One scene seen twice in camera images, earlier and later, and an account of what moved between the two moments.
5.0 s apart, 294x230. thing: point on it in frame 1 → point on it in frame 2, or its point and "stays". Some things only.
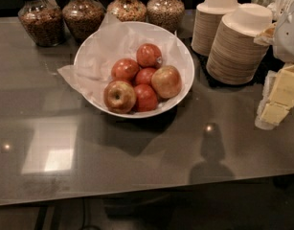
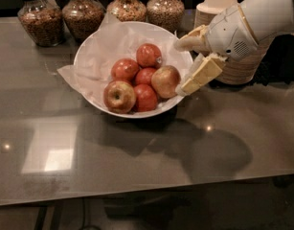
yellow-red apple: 167,81 stays
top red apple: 148,56 stays
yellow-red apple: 120,97 stays
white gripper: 289,37 → 230,33
